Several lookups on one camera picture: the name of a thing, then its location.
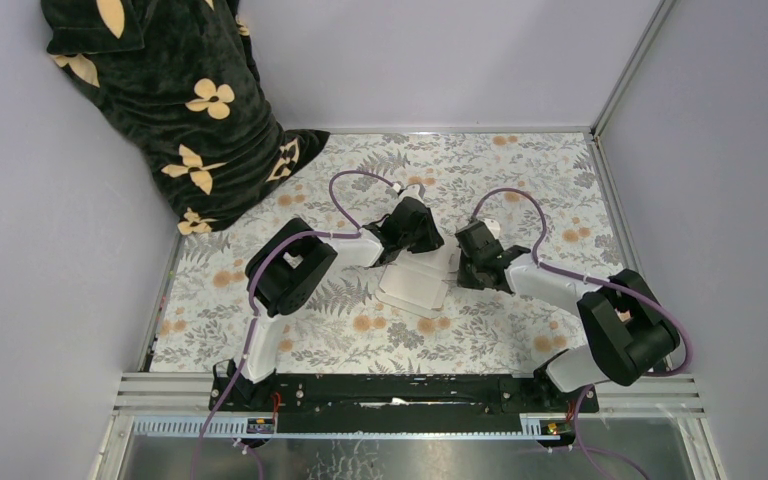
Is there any white cardboard paper box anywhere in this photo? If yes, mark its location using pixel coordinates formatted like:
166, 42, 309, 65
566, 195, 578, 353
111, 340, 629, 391
375, 261, 457, 318

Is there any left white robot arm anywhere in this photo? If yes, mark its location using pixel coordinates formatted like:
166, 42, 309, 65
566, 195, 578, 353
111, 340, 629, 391
231, 197, 444, 411

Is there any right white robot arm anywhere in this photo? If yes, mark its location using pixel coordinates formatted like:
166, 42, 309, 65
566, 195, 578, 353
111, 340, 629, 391
455, 220, 681, 412

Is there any floral patterned table cloth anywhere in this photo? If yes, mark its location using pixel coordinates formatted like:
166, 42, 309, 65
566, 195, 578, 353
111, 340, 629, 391
149, 133, 624, 374

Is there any black floral plush blanket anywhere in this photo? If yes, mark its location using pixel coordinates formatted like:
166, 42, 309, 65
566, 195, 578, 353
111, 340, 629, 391
41, 0, 329, 235

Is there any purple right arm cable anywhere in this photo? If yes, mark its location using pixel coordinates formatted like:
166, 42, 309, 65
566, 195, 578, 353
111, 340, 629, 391
469, 187, 693, 480

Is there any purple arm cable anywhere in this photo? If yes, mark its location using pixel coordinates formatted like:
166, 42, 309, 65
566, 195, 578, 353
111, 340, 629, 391
198, 168, 405, 439
469, 187, 693, 480

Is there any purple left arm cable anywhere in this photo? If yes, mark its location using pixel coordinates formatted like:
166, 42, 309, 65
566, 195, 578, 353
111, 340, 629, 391
198, 168, 405, 439

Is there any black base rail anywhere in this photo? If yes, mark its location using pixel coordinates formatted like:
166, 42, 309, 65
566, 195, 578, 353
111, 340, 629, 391
209, 373, 582, 414

